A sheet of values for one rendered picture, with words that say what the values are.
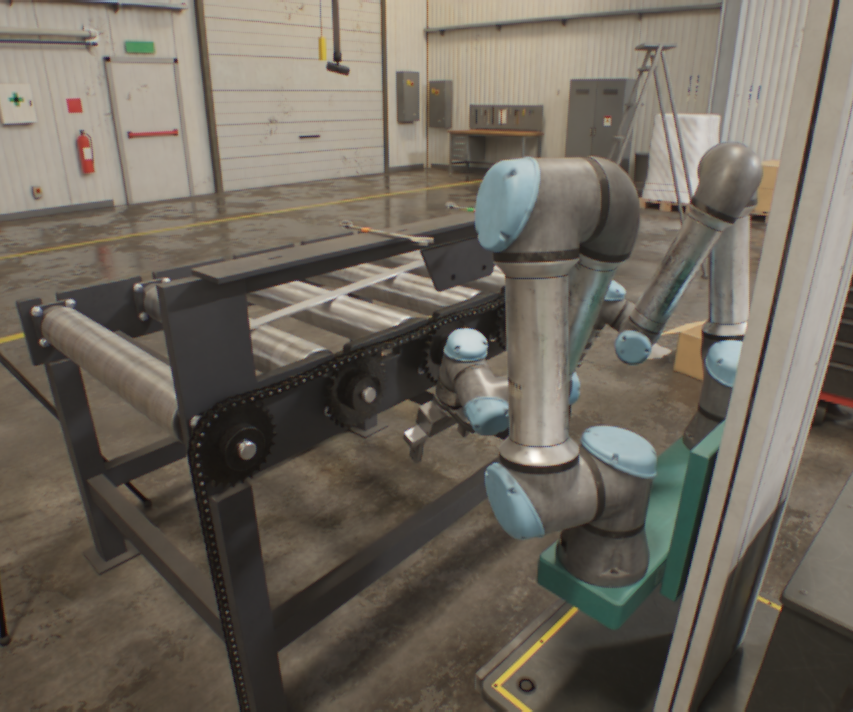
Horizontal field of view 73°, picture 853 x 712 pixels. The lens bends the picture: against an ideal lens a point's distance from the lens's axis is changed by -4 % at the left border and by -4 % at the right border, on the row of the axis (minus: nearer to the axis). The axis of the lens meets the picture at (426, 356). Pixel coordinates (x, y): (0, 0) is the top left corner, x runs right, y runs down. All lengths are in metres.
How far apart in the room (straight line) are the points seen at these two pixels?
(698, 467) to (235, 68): 11.04
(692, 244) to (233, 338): 0.90
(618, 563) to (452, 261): 0.84
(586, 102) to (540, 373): 11.14
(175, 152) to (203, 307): 9.96
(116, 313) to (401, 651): 1.32
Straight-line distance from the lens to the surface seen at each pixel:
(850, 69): 0.86
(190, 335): 1.08
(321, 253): 1.14
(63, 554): 2.48
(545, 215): 0.77
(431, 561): 2.12
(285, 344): 1.42
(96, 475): 2.18
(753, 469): 0.99
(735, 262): 1.44
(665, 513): 1.23
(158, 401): 1.27
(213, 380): 1.12
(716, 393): 1.38
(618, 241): 0.88
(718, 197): 1.27
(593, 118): 11.81
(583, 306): 0.95
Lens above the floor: 1.43
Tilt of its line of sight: 23 degrees down
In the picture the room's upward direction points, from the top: straight up
